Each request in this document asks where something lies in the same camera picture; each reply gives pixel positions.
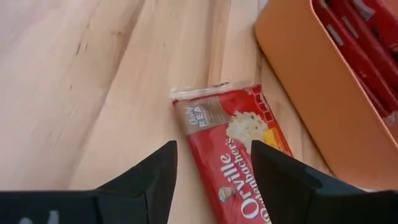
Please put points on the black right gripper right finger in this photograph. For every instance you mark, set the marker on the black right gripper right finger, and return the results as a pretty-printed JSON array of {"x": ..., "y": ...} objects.
[{"x": 280, "y": 186}]

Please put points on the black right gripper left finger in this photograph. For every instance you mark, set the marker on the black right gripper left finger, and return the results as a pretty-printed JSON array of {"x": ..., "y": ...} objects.
[{"x": 149, "y": 186}]

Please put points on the orange plastic basket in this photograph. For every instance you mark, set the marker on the orange plastic basket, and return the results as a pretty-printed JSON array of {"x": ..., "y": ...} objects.
[{"x": 317, "y": 93}]

